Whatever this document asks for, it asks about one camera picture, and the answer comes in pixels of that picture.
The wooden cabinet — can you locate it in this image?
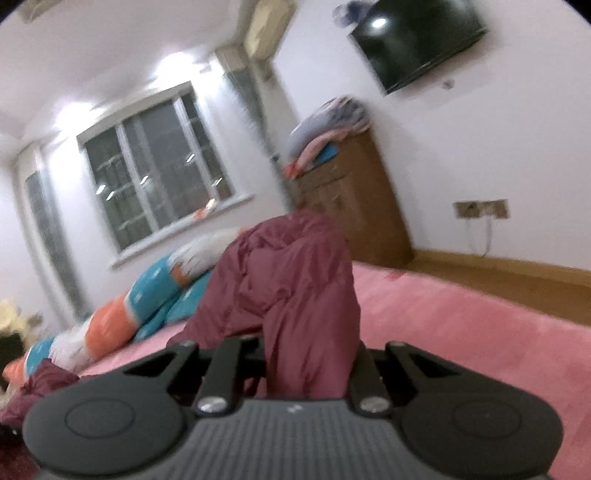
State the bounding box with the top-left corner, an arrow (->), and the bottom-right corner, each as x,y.
293,129 -> 414,268

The grey folded blanket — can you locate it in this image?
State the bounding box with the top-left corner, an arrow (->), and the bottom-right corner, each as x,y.
288,97 -> 370,153

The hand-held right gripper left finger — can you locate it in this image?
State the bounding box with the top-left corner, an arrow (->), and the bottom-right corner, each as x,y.
122,336 -> 267,414

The white cable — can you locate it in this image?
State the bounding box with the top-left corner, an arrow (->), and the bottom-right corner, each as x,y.
466,217 -> 492,257

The maroon down jacket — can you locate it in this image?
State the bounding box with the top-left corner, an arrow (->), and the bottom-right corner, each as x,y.
0,210 -> 363,480

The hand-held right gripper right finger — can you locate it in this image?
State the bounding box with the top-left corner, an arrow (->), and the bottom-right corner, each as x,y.
346,342 -> 446,414

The black wall television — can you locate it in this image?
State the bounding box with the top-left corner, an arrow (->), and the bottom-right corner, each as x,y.
348,0 -> 490,95

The yellow star printed cloth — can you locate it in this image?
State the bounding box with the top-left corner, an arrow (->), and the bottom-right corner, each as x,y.
0,298 -> 28,340

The pink folded blanket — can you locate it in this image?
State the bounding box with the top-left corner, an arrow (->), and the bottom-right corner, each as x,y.
284,134 -> 333,178

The pink heart printed blanket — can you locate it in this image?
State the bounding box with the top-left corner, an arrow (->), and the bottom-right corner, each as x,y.
78,261 -> 591,480

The wall socket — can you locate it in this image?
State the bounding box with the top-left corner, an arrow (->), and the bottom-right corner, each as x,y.
453,198 -> 509,220

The wall air conditioner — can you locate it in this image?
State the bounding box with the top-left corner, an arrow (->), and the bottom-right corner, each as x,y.
242,0 -> 296,61

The white framed window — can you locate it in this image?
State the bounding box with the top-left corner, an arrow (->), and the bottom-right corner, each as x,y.
76,80 -> 254,271

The grey patterned curtain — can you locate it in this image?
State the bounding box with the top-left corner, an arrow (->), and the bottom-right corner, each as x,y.
11,143 -> 88,319
215,46 -> 296,213

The orange teal bolster pillow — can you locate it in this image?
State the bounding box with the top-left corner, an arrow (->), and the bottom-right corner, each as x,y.
124,226 -> 252,342
2,295 -> 139,384

